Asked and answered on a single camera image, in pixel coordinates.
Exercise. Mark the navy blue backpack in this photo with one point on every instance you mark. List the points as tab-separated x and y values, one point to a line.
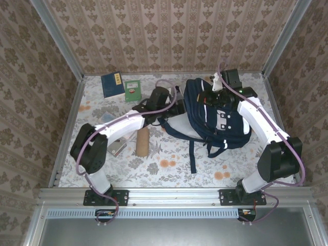
197	115

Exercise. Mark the green book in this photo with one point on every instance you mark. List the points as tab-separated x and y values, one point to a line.
132	91

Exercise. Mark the dark blue book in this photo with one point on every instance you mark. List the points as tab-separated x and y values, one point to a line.
111	85

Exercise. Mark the tan cylindrical pencil case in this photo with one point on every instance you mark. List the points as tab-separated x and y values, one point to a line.
142	143

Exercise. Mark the grey box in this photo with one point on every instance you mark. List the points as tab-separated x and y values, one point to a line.
116	148

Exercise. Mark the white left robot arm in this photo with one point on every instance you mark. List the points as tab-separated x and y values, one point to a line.
120	125

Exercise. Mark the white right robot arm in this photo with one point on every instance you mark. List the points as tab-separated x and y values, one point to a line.
258	118

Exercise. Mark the floral tablecloth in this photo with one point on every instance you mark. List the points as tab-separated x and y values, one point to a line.
166	176

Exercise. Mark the grey metal panel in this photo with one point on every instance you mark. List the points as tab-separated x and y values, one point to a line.
179	233

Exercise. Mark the aluminium side rail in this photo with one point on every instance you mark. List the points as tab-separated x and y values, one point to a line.
76	102
278	115

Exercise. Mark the aluminium frame post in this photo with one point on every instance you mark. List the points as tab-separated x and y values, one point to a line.
287	38
56	38

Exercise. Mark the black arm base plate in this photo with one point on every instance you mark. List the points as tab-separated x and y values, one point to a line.
226	197
120	197

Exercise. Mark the aluminium mounting rail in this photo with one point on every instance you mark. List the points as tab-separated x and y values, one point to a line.
174	197

